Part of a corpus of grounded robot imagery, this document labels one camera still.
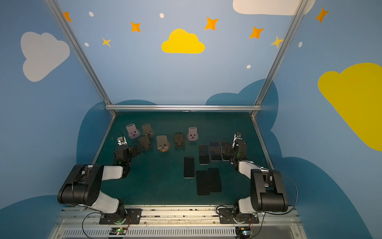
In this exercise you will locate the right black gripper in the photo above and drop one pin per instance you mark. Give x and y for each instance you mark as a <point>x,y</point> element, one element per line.
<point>234,148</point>

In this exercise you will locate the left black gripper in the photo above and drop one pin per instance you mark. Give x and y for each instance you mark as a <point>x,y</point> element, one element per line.
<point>133,151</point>

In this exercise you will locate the grey phone stand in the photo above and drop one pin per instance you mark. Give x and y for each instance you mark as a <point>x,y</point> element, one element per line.
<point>148,130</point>
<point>133,131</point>
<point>193,134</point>

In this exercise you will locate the black phone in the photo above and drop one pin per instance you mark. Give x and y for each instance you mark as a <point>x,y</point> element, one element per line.
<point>204,154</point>
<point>215,151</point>
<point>214,180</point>
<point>202,178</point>
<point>189,167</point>

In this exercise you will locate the white-edged phone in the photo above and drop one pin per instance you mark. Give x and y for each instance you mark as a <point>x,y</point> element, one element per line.
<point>226,150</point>

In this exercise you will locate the black folding phone stand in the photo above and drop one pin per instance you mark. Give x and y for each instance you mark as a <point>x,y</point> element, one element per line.
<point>145,143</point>

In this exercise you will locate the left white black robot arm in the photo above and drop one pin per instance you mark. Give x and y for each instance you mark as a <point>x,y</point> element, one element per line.
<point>83,188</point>

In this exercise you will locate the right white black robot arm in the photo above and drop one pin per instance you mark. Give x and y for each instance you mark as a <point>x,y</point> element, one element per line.
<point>267,190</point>

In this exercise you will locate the brown round phone stand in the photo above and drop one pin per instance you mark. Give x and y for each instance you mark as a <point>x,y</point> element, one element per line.
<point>163,144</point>

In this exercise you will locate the left controller board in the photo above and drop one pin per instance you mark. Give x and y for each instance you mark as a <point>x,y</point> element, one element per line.
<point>118,231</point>

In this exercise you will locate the controller board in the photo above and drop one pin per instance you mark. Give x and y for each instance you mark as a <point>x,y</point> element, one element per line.
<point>242,233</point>
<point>118,231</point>

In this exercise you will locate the right controller board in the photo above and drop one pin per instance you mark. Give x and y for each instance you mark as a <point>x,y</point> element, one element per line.
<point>242,233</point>

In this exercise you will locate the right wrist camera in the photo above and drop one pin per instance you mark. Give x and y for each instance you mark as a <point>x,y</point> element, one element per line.
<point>237,136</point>

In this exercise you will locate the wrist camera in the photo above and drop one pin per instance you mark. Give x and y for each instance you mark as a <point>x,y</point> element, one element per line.
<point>121,141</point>
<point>237,136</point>

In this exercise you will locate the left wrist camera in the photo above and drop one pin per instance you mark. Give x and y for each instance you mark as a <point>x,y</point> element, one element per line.
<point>121,141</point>

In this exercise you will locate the back aluminium frame bar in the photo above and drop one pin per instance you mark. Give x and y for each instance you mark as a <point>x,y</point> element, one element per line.
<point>181,108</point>

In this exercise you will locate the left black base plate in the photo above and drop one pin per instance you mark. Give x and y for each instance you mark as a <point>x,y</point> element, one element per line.
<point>132,216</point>

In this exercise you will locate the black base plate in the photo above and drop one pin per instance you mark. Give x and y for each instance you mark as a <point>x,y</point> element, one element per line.
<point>227,216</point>
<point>132,216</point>

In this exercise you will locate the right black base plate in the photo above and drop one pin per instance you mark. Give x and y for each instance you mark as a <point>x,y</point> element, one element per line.
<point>227,216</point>

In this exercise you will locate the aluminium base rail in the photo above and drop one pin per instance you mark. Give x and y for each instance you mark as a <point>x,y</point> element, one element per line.
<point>175,222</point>

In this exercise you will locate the left aluminium frame post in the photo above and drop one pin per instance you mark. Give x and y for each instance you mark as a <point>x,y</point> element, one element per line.
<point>68,32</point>

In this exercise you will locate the aluminium frame post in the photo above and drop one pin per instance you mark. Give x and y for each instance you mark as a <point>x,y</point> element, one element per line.
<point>68,32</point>
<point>288,37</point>

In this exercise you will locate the right aluminium frame post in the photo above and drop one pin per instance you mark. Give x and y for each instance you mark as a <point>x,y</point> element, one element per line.
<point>288,37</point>

